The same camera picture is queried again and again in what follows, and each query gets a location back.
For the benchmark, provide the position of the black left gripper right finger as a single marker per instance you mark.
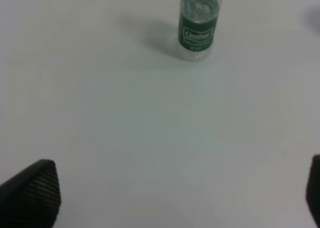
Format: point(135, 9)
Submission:
point(313, 189)

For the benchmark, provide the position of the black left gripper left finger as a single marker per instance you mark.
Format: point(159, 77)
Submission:
point(31, 198)

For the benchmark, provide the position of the green label water bottle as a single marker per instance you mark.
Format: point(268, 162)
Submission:
point(196, 27)

